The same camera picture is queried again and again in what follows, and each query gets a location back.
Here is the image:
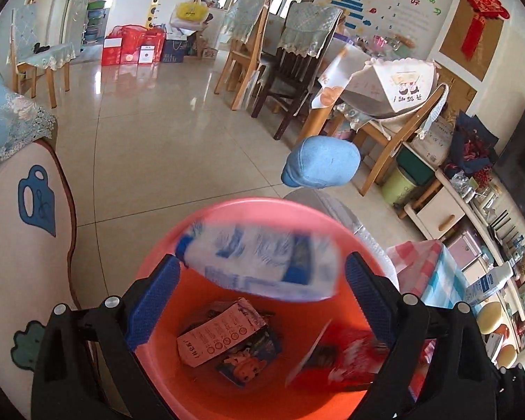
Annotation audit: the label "green trash bin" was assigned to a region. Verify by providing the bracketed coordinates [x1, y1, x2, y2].
[381, 165, 418, 206]

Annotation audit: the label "dark cartoon print packet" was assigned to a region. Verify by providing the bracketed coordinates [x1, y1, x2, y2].
[214, 328, 283, 386]

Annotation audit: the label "white pill bottle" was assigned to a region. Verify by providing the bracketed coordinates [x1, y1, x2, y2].
[464, 260, 515, 307]

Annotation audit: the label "wooden chair with lace cover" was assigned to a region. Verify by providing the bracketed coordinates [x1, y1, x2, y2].
[214, 0, 272, 111]

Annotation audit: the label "white sack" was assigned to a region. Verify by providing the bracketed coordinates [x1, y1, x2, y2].
[413, 116, 455, 167]

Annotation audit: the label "wooden chair with lace cushion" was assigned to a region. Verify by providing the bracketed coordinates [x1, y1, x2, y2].
[9, 2, 77, 108]

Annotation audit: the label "dining table with printed cloth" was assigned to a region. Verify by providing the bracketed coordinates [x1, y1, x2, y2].
[310, 44, 377, 141]

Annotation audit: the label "cream printed rug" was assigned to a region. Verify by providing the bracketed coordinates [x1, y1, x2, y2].
[0, 138, 97, 420]

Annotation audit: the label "cream tv cabinet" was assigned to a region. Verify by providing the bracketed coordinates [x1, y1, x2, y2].
[405, 168, 525, 359]

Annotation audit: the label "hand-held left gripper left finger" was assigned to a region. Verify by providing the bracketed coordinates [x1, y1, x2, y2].
[30, 254, 182, 420]

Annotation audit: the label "dark wrapped red bouquet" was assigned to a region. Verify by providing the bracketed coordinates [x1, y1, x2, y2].
[446, 111, 499, 176]

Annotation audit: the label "red knot wall ornament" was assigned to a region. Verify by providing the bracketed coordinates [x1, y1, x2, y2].
[457, 0, 512, 60]

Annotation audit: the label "red gift boxes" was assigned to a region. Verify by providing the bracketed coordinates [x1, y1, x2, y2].
[101, 25, 167, 66]

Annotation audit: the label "yellow apple left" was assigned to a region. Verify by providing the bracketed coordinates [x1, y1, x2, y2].
[477, 302, 510, 331]

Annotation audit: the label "dark chair with lace cover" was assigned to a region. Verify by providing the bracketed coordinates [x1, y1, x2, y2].
[251, 1, 344, 141]

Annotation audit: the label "blue cushioned stool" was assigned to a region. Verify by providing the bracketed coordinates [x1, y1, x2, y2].
[281, 136, 364, 237]

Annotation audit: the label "yellow bag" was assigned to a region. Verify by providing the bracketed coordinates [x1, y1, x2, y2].
[175, 0, 210, 20]

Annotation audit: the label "orange red plastic bucket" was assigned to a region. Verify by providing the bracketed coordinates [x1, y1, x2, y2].
[133, 197, 421, 420]

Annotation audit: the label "large yellow pear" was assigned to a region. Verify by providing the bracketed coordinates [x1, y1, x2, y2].
[496, 343, 519, 369]

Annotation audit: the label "plastic drawer tower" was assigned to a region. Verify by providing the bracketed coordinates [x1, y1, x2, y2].
[82, 1, 107, 47]

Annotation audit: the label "black television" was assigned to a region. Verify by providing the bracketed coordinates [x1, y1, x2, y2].
[492, 98, 525, 228]

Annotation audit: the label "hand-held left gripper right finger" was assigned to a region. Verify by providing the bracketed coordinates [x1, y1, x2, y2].
[345, 251, 497, 420]

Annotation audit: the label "white blue wet wipe packet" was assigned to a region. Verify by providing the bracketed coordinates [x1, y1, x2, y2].
[175, 220, 345, 302]

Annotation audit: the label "blue lace sofa cover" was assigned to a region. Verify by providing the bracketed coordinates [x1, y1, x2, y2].
[0, 63, 58, 183]

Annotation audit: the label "pink storage box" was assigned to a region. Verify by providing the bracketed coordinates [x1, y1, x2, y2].
[448, 230, 482, 272]

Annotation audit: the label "pink paper packet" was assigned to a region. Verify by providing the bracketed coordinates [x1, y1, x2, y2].
[176, 298, 265, 368]

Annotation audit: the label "printed cream cloth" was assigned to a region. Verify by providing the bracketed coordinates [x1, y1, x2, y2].
[345, 58, 440, 119]

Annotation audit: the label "red wrapper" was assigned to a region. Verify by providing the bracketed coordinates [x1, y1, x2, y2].
[285, 318, 388, 392]

